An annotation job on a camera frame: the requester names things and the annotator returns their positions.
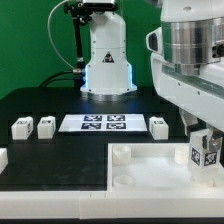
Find white square table top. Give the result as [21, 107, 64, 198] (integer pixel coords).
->
[106, 143, 224, 192]

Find white front fence wall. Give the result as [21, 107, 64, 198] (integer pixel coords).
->
[0, 188, 224, 219]

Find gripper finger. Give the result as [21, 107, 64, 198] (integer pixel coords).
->
[206, 124, 223, 158]
[179, 109, 198, 136]

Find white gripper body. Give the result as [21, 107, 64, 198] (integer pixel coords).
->
[146, 28, 224, 132]

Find grey cable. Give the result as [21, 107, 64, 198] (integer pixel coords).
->
[47, 0, 78, 71]

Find black cable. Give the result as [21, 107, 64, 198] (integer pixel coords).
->
[39, 70, 83, 89]

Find white sheet with markers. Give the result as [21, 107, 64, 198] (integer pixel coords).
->
[59, 114, 147, 132]

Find white left fence block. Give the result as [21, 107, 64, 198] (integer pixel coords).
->
[0, 148, 8, 174]

